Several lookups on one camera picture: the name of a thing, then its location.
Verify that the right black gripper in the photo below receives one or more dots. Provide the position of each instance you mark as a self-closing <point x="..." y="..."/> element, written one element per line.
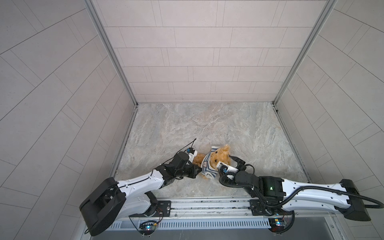
<point x="238" y="165"/>

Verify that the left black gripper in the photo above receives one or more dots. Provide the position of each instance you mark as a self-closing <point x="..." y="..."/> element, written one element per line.
<point x="192" y="173"/>

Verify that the blue white striped knit sweater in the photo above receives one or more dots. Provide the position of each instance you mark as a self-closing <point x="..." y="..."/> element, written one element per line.
<point x="209" y="163"/>

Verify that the brown teddy bear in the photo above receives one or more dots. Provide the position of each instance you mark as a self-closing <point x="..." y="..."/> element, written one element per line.
<point x="224" y="154"/>

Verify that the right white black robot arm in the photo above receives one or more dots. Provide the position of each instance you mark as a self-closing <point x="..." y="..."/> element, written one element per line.
<point x="276" y="196"/>

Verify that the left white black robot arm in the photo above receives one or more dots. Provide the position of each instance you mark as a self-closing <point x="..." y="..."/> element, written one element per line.
<point x="160" y="177"/>

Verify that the right small circuit board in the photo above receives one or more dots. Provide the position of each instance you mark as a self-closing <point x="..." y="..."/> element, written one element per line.
<point x="277" y="224"/>

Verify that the small circuit board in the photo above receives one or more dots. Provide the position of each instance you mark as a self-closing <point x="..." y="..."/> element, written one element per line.
<point x="277" y="224"/>
<point x="149" y="226"/>

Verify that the white ventilation grille strip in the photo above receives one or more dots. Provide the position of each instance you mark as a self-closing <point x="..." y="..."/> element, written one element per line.
<point x="205" y="224"/>

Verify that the left small circuit board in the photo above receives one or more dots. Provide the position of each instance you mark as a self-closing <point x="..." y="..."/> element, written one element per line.
<point x="149" y="226"/>

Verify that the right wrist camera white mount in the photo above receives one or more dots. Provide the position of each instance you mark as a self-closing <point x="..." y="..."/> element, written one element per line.
<point x="224" y="168"/>

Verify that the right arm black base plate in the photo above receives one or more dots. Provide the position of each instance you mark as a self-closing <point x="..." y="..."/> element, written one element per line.
<point x="258" y="209"/>

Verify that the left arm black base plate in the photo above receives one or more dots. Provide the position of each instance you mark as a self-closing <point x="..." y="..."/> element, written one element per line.
<point x="159" y="209"/>

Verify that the aluminium mounting rail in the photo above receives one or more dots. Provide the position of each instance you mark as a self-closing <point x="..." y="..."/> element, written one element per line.
<point x="210" y="207"/>

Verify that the right aluminium corner post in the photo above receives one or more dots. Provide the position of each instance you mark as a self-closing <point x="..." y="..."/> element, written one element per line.
<point x="324" y="14"/>

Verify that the aluminium corner post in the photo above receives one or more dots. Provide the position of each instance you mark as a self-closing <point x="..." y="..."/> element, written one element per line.
<point x="89" y="5"/>
<point x="324" y="14"/>

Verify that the left aluminium corner post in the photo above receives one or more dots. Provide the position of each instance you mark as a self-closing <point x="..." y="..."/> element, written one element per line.
<point x="89" y="5"/>

